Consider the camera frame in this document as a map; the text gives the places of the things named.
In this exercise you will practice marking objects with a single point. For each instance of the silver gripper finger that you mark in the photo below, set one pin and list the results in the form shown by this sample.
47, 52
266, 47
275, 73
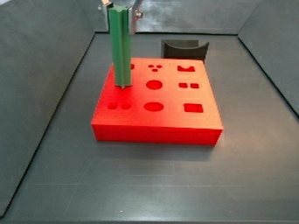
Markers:
104, 4
135, 14

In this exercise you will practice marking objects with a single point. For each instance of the green star-shaped peg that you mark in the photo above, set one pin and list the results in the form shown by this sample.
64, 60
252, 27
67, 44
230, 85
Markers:
120, 41

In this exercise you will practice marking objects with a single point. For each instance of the black curved holder block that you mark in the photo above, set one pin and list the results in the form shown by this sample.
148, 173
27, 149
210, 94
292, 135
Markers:
183, 49

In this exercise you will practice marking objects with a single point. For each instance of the red shape-sorting block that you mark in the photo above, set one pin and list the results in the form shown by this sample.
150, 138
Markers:
167, 107

